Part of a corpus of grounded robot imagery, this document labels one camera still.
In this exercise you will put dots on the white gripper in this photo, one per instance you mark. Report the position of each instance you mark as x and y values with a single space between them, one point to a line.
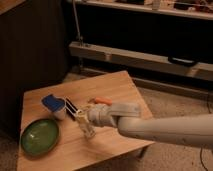
98 115

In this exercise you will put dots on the clear plastic bottle white label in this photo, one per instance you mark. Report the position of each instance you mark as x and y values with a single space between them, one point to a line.
85 126

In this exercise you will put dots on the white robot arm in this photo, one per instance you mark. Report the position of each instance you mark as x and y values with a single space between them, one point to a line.
194 131

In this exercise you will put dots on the orange carrot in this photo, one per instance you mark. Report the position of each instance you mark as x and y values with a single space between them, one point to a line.
97 100

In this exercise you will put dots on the white cup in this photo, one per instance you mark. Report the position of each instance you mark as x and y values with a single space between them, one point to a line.
60 114

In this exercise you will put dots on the blue sponge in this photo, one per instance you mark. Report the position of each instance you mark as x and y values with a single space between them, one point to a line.
52 103

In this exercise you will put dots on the wooden table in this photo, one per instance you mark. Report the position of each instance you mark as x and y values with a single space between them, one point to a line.
73 151

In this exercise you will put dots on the green bowl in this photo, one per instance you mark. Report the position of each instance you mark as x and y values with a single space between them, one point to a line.
40 137

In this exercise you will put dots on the metal pole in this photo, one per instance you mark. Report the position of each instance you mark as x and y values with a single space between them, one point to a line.
79 37

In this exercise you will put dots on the upper shelf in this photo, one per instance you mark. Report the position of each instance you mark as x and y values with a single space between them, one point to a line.
141 8

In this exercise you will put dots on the black handle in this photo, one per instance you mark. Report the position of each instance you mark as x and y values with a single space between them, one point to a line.
186 63

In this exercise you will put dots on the grey metal bench rail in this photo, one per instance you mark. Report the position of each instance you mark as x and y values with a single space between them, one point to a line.
140 60

